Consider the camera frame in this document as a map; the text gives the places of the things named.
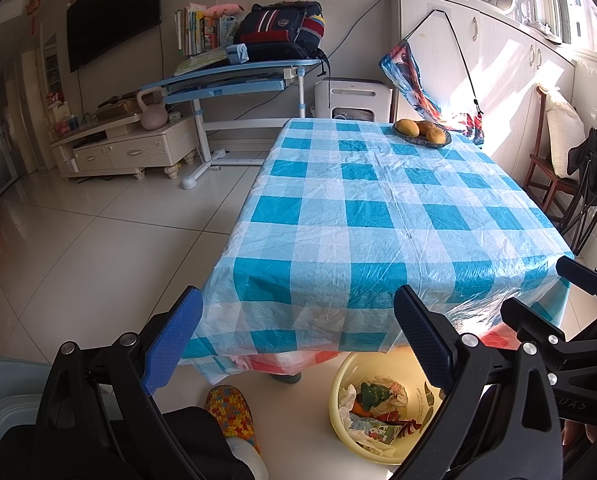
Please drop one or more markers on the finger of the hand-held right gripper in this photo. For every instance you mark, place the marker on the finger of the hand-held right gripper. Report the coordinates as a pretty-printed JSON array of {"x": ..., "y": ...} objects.
[
  {"x": 528, "y": 317},
  {"x": 578, "y": 272}
]

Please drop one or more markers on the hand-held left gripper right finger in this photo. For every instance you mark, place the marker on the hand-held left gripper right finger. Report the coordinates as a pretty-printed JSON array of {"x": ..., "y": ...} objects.
[{"x": 423, "y": 340}]

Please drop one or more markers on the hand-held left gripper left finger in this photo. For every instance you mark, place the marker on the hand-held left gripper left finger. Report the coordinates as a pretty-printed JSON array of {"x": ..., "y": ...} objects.
[{"x": 173, "y": 345}]

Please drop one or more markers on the green knitted toy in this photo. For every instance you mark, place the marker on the green knitted toy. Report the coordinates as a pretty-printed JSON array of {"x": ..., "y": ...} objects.
[{"x": 373, "y": 392}]

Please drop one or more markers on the red snack bag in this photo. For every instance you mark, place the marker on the red snack bag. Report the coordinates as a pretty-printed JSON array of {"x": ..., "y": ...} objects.
[{"x": 408, "y": 427}]

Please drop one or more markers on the yellow plastic basin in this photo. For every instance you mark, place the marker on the yellow plastic basin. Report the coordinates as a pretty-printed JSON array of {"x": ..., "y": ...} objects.
[{"x": 351, "y": 452}]

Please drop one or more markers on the person's right hand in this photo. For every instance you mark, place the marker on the person's right hand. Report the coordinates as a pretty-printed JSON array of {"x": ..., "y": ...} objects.
[{"x": 576, "y": 435}]

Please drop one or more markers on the crocheted slipper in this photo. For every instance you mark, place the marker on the crocheted slipper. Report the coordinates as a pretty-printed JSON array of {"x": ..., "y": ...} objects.
[{"x": 228, "y": 410}]

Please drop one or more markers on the person's leg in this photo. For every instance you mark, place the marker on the person's leg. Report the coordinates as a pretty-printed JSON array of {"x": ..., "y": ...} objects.
[{"x": 193, "y": 440}]

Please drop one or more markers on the black folding chair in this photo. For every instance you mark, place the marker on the black folding chair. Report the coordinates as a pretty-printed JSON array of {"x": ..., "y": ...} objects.
[{"x": 596, "y": 165}]

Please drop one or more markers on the wooden chair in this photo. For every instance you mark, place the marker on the wooden chair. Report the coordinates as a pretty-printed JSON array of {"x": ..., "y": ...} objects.
[{"x": 541, "y": 170}]

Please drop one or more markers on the red checked tablecloth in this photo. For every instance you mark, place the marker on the red checked tablecloth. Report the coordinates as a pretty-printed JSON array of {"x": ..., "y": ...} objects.
[{"x": 298, "y": 360}]

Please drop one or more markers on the blue white checked tablecloth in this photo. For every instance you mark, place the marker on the blue white checked tablecloth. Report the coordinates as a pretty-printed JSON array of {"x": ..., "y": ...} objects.
[{"x": 368, "y": 220}]

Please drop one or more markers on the white pillow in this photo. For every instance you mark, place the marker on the white pillow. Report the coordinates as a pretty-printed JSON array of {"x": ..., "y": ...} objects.
[{"x": 563, "y": 135}]

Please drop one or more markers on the light blue plastic container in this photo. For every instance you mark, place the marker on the light blue plastic container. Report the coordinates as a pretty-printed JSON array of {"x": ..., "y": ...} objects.
[{"x": 8, "y": 395}]

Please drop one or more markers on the dark fruit plate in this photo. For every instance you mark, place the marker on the dark fruit plate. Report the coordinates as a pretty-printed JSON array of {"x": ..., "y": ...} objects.
[{"x": 418, "y": 141}]

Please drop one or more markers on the cream television cabinet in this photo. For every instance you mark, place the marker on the cream television cabinet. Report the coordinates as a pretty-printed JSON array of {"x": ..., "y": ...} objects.
[{"x": 138, "y": 147}]

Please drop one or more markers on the white cabinet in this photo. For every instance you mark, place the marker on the white cabinet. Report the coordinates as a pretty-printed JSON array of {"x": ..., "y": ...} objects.
[{"x": 498, "y": 60}]

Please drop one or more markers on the pink kettlebell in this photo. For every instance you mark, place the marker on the pink kettlebell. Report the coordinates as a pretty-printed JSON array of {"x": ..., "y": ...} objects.
[{"x": 153, "y": 117}]

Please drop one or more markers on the brown cardboard box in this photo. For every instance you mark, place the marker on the brown cardboard box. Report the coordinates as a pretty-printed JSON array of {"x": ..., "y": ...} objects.
[{"x": 118, "y": 109}]

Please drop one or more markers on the white sneakers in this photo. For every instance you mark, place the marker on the white sneakers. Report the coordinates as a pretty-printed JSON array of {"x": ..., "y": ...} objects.
[{"x": 543, "y": 32}]

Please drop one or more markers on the white air purifier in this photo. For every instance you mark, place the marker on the white air purifier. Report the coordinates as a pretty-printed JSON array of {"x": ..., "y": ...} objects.
[{"x": 353, "y": 97}]

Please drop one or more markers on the blue study desk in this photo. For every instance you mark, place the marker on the blue study desk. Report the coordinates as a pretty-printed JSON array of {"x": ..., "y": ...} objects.
[{"x": 228, "y": 77}]

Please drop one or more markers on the green printed booklet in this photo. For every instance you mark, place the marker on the green printed booklet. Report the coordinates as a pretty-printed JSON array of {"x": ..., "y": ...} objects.
[{"x": 201, "y": 64}]

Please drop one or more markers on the row of books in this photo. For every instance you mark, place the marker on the row of books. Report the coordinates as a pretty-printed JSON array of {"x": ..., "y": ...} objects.
[{"x": 196, "y": 30}]

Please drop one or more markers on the dark striped backpack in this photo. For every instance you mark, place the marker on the dark striped backpack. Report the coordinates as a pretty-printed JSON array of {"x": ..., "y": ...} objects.
[{"x": 278, "y": 30}]

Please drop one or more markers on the black television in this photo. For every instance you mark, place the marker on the black television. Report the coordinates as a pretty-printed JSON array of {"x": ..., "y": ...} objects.
[{"x": 113, "y": 15}]

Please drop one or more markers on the pink plush toy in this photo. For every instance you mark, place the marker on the pink plush toy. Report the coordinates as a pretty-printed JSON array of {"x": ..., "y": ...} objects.
[{"x": 223, "y": 9}]

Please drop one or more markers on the red wall ornament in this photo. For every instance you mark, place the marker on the red wall ornament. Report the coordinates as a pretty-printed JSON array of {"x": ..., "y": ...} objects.
[{"x": 33, "y": 7}]

